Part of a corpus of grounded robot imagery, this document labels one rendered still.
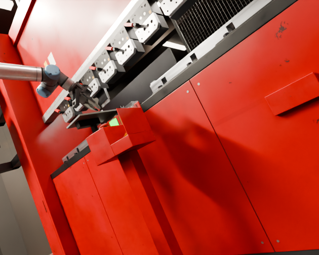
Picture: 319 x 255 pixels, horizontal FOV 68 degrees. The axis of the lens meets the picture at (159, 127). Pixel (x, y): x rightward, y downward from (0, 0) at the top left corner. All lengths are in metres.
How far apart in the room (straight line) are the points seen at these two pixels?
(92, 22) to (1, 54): 1.22
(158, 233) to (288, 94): 0.65
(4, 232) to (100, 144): 3.65
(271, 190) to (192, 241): 0.48
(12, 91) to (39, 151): 0.59
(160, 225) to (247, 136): 0.45
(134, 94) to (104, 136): 1.26
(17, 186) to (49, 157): 2.55
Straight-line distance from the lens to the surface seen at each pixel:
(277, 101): 0.84
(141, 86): 2.06
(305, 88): 0.83
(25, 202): 4.75
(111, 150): 0.89
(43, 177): 2.20
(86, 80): 1.71
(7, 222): 4.49
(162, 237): 0.94
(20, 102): 2.41
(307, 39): 0.86
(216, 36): 1.08
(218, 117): 0.94
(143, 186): 0.91
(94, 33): 1.63
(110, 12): 1.53
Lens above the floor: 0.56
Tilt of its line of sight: 8 degrees up
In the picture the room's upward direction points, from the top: 25 degrees counter-clockwise
